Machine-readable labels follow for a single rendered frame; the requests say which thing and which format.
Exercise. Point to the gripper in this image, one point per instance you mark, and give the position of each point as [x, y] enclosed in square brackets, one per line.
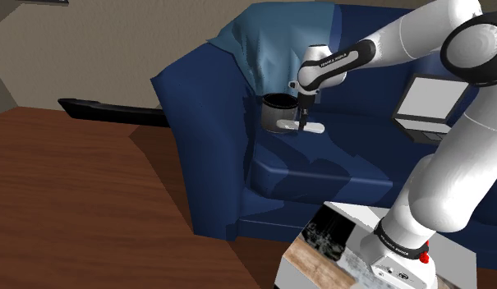
[306, 101]

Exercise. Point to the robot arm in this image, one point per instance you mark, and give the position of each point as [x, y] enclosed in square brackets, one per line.
[444, 160]

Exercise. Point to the white remote control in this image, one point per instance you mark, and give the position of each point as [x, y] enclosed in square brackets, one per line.
[315, 127]

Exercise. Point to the dark grey metal pot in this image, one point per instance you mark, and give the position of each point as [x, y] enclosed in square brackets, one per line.
[277, 114]

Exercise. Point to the light blue blanket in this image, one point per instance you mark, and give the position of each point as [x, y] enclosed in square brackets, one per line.
[272, 44]

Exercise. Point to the dark blue sofa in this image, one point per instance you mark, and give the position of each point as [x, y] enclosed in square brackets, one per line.
[208, 132]

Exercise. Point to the black laptop with grey screen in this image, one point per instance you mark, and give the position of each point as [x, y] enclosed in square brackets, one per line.
[426, 98]

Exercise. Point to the patterned robot stand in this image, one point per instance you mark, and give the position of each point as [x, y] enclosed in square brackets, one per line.
[324, 264]

